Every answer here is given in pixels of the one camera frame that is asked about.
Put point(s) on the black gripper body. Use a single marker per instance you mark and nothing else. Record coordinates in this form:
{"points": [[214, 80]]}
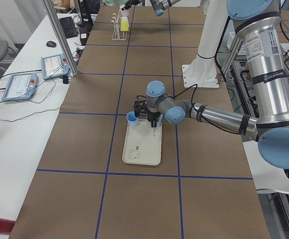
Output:
{"points": [[151, 116], [133, 2]]}

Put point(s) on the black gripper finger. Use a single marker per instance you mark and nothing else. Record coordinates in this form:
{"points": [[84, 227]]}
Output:
{"points": [[126, 7], [153, 123]]}

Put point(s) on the pink plastic cup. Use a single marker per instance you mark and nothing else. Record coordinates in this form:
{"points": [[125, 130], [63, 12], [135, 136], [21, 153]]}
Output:
{"points": [[124, 13]]}

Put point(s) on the yellow plastic cup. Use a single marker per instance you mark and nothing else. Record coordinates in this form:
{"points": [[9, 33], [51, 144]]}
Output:
{"points": [[124, 24]]}

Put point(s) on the blue cup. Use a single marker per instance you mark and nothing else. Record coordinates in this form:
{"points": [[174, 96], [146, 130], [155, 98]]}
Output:
{"points": [[133, 121], [160, 119]]}

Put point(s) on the grey plastic cup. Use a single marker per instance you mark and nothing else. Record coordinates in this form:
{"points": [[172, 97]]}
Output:
{"points": [[156, 129]]}

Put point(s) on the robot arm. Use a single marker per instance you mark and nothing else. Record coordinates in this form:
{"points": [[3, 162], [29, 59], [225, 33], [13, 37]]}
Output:
{"points": [[263, 113], [158, 6]]}

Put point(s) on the beige serving tray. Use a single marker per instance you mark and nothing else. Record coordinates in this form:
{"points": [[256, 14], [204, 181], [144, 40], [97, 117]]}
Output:
{"points": [[142, 146]]}

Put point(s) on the black keyboard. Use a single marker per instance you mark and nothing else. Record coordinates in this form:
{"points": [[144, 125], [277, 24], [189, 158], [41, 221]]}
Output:
{"points": [[68, 27]]}

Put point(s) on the brown paper table cover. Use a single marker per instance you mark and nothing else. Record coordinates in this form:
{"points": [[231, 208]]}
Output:
{"points": [[82, 189]]}

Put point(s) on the black computer mouse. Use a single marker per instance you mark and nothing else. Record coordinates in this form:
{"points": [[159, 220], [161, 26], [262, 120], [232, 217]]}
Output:
{"points": [[51, 44]]}

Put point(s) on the far teach pendant tablet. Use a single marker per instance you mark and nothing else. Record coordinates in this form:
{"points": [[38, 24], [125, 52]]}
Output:
{"points": [[54, 66]]}

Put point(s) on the teach pendant tablet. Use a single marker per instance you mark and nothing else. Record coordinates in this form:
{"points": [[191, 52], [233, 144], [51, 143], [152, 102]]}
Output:
{"points": [[54, 66], [20, 87]]}

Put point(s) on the small black adapter box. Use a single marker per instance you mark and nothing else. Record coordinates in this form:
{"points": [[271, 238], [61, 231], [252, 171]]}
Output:
{"points": [[65, 79]]}

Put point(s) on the white chair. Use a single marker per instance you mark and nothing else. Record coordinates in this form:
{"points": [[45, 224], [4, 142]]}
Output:
{"points": [[267, 178]]}

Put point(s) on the near teach pendant tablet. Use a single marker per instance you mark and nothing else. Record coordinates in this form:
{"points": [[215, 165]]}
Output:
{"points": [[20, 87]]}

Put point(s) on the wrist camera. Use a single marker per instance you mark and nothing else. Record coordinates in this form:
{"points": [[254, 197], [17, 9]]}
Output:
{"points": [[140, 108]]}

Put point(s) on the white wire cup rack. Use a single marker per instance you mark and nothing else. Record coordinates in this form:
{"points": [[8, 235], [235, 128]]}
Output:
{"points": [[117, 34]]}

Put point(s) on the white camera mast column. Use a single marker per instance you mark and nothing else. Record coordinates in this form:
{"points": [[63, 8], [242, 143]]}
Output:
{"points": [[202, 70]]}

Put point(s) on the aluminium frame post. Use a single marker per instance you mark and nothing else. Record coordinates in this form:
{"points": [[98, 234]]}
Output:
{"points": [[59, 33]]}

